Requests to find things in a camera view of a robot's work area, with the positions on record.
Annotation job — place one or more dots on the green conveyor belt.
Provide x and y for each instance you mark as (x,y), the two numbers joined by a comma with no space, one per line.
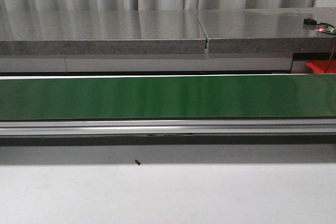
(301,96)

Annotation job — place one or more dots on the grey stone slab right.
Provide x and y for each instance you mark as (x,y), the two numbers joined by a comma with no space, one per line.
(275,30)

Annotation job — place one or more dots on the grey stone slab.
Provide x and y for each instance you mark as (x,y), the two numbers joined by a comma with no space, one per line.
(101,32)
(275,30)

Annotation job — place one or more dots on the grey stone slab left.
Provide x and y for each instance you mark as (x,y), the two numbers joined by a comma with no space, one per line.
(101,32)

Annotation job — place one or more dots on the red plastic bin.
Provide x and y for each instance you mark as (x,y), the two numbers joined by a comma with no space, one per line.
(321,66)

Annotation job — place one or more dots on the black sensor module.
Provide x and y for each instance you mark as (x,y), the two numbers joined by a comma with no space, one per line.
(310,21)

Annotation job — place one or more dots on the green circuit board red LED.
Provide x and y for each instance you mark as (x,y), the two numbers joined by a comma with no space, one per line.
(326,29)

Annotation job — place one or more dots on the aluminium conveyor front rail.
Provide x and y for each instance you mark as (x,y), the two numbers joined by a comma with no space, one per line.
(168,127)

